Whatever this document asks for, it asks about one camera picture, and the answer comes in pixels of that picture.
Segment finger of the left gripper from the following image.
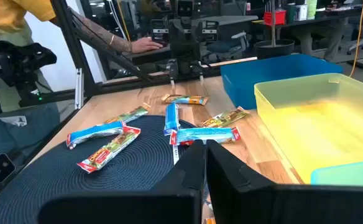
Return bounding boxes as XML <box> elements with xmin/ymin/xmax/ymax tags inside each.
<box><xmin>167</xmin><ymin>58</ymin><xmax>178</xmax><ymax>85</ymax></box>
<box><xmin>193</xmin><ymin>58</ymin><xmax>205</xmax><ymax>82</ymax></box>

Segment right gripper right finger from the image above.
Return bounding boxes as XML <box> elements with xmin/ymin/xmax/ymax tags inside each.
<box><xmin>206</xmin><ymin>139</ymin><xmax>363</xmax><ymax>224</ymax></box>

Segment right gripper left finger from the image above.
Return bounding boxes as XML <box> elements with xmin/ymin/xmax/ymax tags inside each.
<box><xmin>37</xmin><ymin>139</ymin><xmax>206</xmax><ymax>224</ymax></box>

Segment brown snack bar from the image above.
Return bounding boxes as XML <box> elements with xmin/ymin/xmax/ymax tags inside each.
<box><xmin>161</xmin><ymin>93</ymin><xmax>209</xmax><ymax>106</ymax></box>

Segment blue granola bar red ends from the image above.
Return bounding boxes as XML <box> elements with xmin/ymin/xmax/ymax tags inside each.
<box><xmin>163</xmin><ymin>102</ymin><xmax>181</xmax><ymax>137</ymax></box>
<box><xmin>168</xmin><ymin>126</ymin><xmax>242</xmax><ymax>146</ymax></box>
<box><xmin>65</xmin><ymin>120</ymin><xmax>127</xmax><ymax>150</ymax></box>

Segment green granola bar orange end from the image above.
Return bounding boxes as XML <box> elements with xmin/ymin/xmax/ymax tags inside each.
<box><xmin>103</xmin><ymin>104</ymin><xmax>151</xmax><ymax>125</ymax></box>

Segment red green Chewy bar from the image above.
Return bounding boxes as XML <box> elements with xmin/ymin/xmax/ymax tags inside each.
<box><xmin>76</xmin><ymin>126</ymin><xmax>142</xmax><ymax>174</ymax></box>

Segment person's forearm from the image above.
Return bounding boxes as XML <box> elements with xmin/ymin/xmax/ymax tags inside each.
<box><xmin>49</xmin><ymin>11</ymin><xmax>134</xmax><ymax>54</ymax></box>

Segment green brown granola bar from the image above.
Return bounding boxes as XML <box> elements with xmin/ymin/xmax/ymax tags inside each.
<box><xmin>201</xmin><ymin>106</ymin><xmax>250</xmax><ymax>128</ymax></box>

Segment office chair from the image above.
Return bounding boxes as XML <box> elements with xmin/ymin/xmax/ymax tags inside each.
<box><xmin>206</xmin><ymin>30</ymin><xmax>250</xmax><ymax>62</ymax></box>

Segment person's hand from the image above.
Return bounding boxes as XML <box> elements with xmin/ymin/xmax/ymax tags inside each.
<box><xmin>131</xmin><ymin>36</ymin><xmax>164</xmax><ymax>54</ymax></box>

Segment blue plastic bin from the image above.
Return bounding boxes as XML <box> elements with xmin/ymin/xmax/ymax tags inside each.
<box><xmin>220</xmin><ymin>53</ymin><xmax>344</xmax><ymax>110</ymax></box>

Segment white label strip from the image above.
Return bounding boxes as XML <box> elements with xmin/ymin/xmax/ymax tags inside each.
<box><xmin>172</xmin><ymin>144</ymin><xmax>181</xmax><ymax>166</ymax></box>

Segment green translucent plastic bin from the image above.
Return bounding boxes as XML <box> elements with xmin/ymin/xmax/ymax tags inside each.
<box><xmin>310</xmin><ymin>159</ymin><xmax>363</xmax><ymax>187</ymax></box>

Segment black plant pot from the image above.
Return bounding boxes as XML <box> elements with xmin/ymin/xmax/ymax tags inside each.
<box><xmin>254</xmin><ymin>39</ymin><xmax>295</xmax><ymax>60</ymax></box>

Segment yellow translucent plastic bin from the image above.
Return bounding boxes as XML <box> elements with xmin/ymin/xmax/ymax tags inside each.
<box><xmin>254</xmin><ymin>73</ymin><xmax>363</xmax><ymax>185</ymax></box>

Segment red box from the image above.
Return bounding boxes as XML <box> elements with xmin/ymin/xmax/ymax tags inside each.
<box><xmin>263</xmin><ymin>9</ymin><xmax>287</xmax><ymax>26</ymax></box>

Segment round dark woven placemat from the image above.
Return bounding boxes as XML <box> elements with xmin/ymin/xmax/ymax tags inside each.
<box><xmin>0</xmin><ymin>114</ymin><xmax>204</xmax><ymax>224</ymax></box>

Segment white box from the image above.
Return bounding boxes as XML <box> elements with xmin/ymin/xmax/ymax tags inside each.
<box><xmin>295</xmin><ymin>4</ymin><xmax>308</xmax><ymax>21</ymax></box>

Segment green container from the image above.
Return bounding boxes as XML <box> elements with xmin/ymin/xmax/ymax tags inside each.
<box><xmin>305</xmin><ymin>0</ymin><xmax>318</xmax><ymax>20</ymax></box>

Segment dark background desk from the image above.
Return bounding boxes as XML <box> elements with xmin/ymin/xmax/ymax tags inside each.
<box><xmin>252</xmin><ymin>6</ymin><xmax>363</xmax><ymax>30</ymax></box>

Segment black bulky equipment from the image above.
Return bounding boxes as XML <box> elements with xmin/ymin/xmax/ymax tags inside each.
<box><xmin>0</xmin><ymin>24</ymin><xmax>58</xmax><ymax>113</ymax></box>

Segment person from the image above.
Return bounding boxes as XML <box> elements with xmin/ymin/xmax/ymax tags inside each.
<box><xmin>0</xmin><ymin>0</ymin><xmax>57</xmax><ymax>47</ymax></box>

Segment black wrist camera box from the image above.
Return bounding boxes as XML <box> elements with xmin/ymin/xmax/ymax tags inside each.
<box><xmin>176</xmin><ymin>0</ymin><xmax>195</xmax><ymax>18</ymax></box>

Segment silver metal bracket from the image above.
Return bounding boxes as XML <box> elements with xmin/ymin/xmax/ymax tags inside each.
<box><xmin>75</xmin><ymin>67</ymin><xmax>85</xmax><ymax>110</ymax></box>

